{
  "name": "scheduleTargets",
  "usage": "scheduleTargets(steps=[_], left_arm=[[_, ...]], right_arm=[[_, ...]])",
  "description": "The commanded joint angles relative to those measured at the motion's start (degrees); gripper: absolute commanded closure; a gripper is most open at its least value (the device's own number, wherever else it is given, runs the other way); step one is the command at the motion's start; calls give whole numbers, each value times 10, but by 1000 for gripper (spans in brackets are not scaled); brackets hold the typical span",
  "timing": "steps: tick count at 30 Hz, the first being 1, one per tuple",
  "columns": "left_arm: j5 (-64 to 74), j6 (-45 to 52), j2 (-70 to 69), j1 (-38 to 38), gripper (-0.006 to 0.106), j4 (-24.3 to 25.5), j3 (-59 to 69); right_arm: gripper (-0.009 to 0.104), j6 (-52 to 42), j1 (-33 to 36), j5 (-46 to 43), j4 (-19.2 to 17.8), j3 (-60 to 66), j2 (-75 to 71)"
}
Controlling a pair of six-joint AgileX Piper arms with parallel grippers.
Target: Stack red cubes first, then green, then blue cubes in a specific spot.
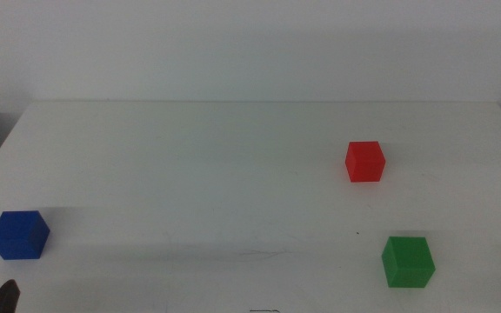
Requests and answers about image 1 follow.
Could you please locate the green cube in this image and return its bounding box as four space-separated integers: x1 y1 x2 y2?
380 236 437 290

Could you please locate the blue cube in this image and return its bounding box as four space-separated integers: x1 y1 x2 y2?
0 210 51 261

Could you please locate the red cube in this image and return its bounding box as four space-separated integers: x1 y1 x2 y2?
344 140 387 183

